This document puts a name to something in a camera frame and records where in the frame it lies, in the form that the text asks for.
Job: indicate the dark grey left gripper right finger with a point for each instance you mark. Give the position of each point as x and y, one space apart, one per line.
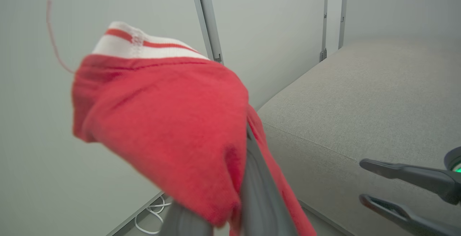
261 207

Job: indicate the red garment white striped band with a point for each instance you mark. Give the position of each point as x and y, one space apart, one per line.
162 120

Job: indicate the grey fabric sofa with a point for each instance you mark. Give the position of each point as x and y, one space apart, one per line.
360 102

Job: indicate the white partition panel grey frame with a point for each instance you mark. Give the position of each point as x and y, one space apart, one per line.
270 30
36 138
403 5

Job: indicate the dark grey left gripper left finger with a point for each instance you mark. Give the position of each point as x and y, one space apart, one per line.
183 223

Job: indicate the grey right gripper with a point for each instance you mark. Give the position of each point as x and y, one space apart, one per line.
454 158

